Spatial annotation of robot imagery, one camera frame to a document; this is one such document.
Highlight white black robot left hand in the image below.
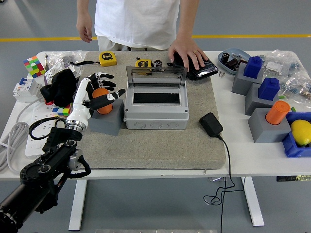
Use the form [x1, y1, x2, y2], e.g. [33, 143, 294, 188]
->
[66, 72, 126, 129]

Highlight person's left hand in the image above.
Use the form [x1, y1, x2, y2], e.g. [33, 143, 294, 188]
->
[167, 38, 209, 71]

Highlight person's right hand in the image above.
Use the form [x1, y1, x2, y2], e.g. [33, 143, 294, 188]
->
[76, 14, 94, 43]

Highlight orange cylinder battery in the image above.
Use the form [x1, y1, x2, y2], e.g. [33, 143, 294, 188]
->
[91, 88, 114, 115]
[265, 100, 291, 126]

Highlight glossy black case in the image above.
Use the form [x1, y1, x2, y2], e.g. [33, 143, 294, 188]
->
[170, 52, 219, 82]

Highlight smoky transparent box lid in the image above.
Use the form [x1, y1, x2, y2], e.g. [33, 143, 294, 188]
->
[126, 65, 188, 88]

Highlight grey plastic electrical box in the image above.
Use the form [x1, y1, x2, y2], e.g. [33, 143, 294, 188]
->
[123, 84, 190, 131]

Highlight black cloth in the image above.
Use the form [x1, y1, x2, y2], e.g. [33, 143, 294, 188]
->
[40, 68, 78, 108]

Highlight small colourful puzzle cube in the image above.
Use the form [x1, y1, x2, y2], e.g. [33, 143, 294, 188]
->
[52, 104, 72, 117]

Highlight square yellow tape measure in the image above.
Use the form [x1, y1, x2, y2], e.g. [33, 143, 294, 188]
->
[69, 51, 118, 67]

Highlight grey block with round hole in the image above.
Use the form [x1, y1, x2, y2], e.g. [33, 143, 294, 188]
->
[87, 99, 125, 136]

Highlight clear plastic bag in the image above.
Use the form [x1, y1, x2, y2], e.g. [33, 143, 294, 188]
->
[47, 50, 87, 78]

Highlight round yellow tape measure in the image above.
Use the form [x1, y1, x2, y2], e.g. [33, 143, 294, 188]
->
[135, 58, 153, 72]

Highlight brown electronic components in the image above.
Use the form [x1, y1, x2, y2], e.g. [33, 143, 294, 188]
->
[227, 58, 241, 70]

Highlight person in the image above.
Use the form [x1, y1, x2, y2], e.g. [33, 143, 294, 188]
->
[94, 0, 182, 52]

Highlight blue-grey oval dish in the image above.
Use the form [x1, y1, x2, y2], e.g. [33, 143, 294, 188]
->
[218, 48, 252, 75]

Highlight large colourful puzzle cube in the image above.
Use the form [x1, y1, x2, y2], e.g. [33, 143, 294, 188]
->
[23, 55, 47, 79]

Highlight white blue circuit breaker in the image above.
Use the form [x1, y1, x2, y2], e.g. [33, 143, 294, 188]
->
[12, 77, 46, 103]

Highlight grey block holder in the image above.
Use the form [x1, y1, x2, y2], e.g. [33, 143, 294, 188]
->
[247, 108, 292, 143]
[244, 82, 280, 117]
[231, 63, 264, 96]

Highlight blue bottle-shaped block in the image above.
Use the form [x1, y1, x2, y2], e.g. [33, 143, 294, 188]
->
[243, 56, 263, 79]
[258, 77, 280, 100]

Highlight black power adapter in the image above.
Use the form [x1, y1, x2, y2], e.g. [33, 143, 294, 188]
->
[199, 112, 224, 138]

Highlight grey-brown mat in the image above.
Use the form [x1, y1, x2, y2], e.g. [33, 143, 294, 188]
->
[63, 50, 226, 170]

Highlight clear bag of components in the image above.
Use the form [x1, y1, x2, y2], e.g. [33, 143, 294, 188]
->
[279, 74, 311, 100]
[262, 50, 303, 79]

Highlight white table leg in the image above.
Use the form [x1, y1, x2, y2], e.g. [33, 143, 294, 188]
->
[242, 176, 265, 227]
[68, 179, 87, 231]

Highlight yellow lemon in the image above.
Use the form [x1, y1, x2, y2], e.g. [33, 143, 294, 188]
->
[290, 119, 311, 147]

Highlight blue plastic bin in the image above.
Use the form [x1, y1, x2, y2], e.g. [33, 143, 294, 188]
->
[281, 111, 311, 158]

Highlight black table control panel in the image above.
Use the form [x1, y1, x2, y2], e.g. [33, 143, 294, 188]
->
[276, 175, 311, 182]

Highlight white power cable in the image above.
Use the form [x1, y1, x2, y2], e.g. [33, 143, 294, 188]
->
[0, 98, 44, 172]

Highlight black adapter cord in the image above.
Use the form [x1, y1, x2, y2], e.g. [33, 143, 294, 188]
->
[203, 134, 244, 233]

